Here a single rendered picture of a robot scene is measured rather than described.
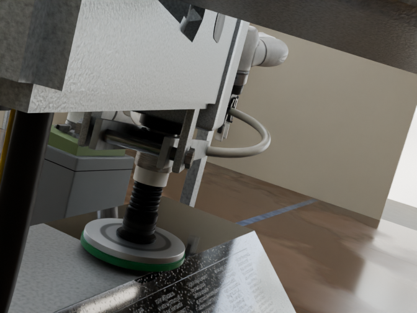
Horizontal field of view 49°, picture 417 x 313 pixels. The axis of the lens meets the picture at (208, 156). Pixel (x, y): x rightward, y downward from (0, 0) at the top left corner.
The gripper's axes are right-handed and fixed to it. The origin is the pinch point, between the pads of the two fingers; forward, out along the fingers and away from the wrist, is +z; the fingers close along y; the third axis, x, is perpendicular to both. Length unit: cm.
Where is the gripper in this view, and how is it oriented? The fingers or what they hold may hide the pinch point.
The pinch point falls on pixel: (222, 131)
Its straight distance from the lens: 183.5
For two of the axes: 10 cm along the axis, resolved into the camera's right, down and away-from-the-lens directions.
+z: -2.1, 8.9, 4.0
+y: -4.2, 2.9, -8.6
